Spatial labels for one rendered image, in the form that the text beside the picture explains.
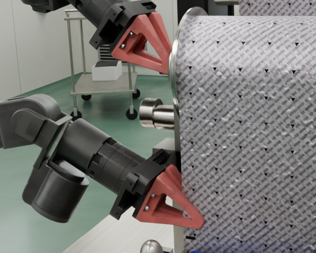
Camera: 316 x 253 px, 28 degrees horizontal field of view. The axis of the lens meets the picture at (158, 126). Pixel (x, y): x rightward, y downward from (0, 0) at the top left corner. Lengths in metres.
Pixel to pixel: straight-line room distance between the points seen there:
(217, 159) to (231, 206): 0.06
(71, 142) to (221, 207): 0.20
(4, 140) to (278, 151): 0.33
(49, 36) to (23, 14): 0.50
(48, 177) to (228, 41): 0.28
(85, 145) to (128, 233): 0.41
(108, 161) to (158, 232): 0.41
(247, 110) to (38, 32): 6.03
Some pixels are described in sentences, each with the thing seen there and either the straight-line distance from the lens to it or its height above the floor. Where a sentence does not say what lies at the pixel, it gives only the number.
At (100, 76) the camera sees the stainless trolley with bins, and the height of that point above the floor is 0.31.
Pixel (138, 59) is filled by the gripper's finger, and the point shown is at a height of 1.26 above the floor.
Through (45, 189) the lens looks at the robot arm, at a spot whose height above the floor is 1.11.
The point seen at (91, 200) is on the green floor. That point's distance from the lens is 3.72.
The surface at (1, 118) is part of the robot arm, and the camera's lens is 0.79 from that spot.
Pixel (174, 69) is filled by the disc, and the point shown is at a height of 1.26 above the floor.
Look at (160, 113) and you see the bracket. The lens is 0.84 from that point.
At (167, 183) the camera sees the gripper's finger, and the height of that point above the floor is 1.12.
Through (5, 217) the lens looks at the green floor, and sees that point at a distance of 3.63.
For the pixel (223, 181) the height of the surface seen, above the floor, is 1.13.
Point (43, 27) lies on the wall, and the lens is 6.77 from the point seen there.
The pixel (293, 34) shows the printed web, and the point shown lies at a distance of 0.70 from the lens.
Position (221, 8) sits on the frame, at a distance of 1.16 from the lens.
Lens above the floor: 1.39
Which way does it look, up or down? 16 degrees down
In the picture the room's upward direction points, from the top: 3 degrees counter-clockwise
